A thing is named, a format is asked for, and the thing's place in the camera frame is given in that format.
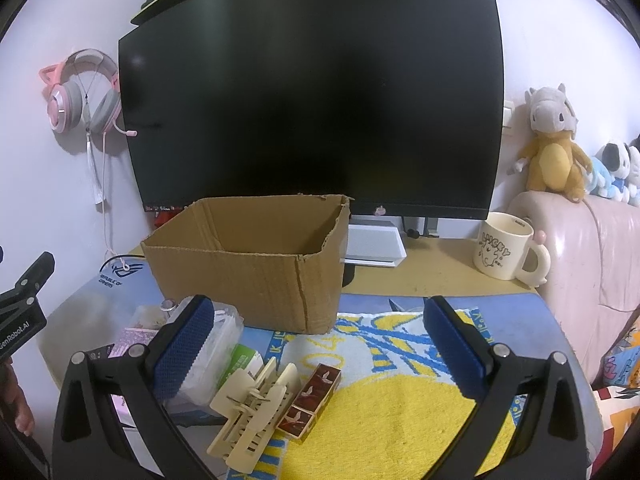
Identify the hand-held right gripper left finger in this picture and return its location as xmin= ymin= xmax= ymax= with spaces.
xmin=52 ymin=294 xmax=216 ymax=480

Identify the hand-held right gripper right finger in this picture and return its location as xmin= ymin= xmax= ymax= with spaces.
xmin=422 ymin=295 xmax=588 ymax=480

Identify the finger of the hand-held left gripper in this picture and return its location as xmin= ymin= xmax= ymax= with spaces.
xmin=0 ymin=251 xmax=56 ymax=311

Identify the clear perfume bottle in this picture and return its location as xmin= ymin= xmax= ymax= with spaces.
xmin=127 ymin=298 xmax=181 ymax=331

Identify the pink tissue pack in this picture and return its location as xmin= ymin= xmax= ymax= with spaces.
xmin=107 ymin=327 xmax=156 ymax=361

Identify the green white packet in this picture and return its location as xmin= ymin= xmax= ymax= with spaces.
xmin=217 ymin=344 xmax=265 ymax=396

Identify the brown cardboard box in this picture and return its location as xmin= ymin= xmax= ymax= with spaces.
xmin=141 ymin=194 xmax=352 ymax=336

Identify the beige hair claw clip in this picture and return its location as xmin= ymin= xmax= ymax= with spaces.
xmin=207 ymin=357 xmax=301 ymax=473

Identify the red crane-print box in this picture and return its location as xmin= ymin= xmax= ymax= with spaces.
xmin=276 ymin=364 xmax=342 ymax=445

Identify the person's left hand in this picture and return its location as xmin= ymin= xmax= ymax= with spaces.
xmin=0 ymin=357 xmax=36 ymax=436

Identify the yellow blue towel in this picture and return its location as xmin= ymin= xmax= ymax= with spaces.
xmin=227 ymin=307 xmax=526 ymax=480

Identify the white tassel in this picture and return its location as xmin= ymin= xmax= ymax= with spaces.
xmin=84 ymin=127 xmax=107 ymax=207

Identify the cream printed mug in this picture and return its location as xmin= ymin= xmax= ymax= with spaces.
xmin=473 ymin=211 xmax=552 ymax=288

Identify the black monitor stand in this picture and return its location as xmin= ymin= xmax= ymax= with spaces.
xmin=400 ymin=216 xmax=443 ymax=239

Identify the white rectangular device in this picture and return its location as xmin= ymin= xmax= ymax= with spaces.
xmin=346 ymin=224 xmax=407 ymax=268

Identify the red ornament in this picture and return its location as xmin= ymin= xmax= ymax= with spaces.
xmin=154 ymin=207 xmax=182 ymax=231

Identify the pink sofa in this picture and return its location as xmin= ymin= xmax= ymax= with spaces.
xmin=507 ymin=191 xmax=640 ymax=386

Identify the colourful printed cushion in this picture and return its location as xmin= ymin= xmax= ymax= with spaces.
xmin=590 ymin=320 xmax=640 ymax=461

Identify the pink cat-ear headset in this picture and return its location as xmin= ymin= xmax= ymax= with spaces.
xmin=39 ymin=49 xmax=138 ymax=136

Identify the yellow grey plush toy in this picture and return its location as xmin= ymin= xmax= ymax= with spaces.
xmin=506 ymin=83 xmax=596 ymax=204

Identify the blue plush toy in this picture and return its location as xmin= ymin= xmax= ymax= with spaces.
xmin=585 ymin=157 xmax=631 ymax=204

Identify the black white plush dog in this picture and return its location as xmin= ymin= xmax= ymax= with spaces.
xmin=595 ymin=141 xmax=635 ymax=181

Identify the black computer monitor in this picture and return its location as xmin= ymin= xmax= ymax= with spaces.
xmin=118 ymin=0 xmax=506 ymax=221

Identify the pink headset cable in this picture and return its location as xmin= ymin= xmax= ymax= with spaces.
xmin=100 ymin=130 xmax=146 ymax=261

